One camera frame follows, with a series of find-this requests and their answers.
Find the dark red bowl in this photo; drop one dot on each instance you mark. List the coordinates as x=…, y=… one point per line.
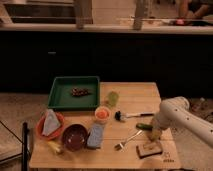
x=74, y=137

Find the black chair frame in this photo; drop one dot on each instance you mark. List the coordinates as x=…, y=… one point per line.
x=25, y=152

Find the person in background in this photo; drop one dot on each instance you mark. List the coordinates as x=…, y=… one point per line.
x=192, y=12

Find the bunch of dark grapes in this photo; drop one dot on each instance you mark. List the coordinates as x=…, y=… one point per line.
x=79, y=92

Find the black dish brush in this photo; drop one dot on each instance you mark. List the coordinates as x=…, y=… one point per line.
x=122, y=117

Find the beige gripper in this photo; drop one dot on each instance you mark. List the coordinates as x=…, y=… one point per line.
x=155, y=135

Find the green plastic cup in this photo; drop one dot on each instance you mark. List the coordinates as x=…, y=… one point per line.
x=112, y=98

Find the blue sponge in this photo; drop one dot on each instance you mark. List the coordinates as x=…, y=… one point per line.
x=96, y=136

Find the green plastic tray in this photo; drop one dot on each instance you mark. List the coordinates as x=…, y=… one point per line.
x=60, y=97

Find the brown wooden block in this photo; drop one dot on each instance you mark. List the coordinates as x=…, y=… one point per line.
x=149, y=149

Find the grey folded cloth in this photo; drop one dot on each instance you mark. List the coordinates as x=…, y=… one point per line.
x=51, y=123

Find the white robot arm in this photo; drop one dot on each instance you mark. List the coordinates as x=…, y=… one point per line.
x=177, y=110

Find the small cup with orange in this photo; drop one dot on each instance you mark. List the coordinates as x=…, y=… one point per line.
x=102, y=114

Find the green pepper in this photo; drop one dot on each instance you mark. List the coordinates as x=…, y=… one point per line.
x=143, y=126

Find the metal fork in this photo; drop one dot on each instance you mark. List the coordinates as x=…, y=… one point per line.
x=122, y=144

